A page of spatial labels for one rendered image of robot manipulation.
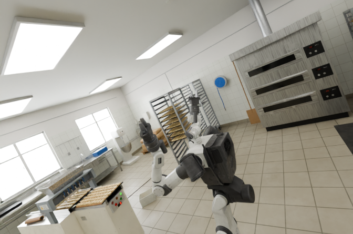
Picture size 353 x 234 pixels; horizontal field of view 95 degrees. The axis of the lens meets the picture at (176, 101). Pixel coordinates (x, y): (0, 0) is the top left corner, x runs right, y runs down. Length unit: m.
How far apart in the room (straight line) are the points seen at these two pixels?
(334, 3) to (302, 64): 1.58
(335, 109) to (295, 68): 1.04
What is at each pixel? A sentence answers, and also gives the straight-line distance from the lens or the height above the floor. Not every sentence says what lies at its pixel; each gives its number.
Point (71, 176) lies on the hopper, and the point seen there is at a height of 1.25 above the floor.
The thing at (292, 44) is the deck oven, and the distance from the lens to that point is 3.97.
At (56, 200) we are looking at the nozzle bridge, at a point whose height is 1.08.
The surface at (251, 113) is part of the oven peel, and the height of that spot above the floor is 0.30.
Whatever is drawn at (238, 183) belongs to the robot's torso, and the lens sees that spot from 1.36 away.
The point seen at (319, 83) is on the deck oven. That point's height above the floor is 0.77.
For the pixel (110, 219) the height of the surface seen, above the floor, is 0.66.
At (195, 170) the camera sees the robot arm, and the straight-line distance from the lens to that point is 1.05.
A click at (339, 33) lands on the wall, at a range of 5.09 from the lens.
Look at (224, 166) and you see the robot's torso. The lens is 1.16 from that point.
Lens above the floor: 1.79
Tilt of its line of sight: 4 degrees down
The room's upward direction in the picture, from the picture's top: 25 degrees counter-clockwise
